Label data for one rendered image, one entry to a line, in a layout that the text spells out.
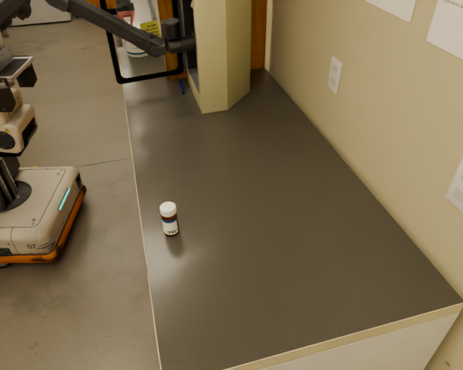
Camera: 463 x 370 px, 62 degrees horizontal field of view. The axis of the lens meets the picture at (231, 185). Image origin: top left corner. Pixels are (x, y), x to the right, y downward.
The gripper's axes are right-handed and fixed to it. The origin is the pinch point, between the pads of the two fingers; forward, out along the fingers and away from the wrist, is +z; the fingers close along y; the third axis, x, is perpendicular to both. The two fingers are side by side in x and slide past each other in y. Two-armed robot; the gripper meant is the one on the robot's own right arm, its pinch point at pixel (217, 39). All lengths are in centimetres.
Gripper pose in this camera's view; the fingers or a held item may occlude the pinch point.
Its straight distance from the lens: 167.7
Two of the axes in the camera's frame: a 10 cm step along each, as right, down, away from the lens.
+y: -2.6, -6.1, 7.5
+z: 9.6, -2.0, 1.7
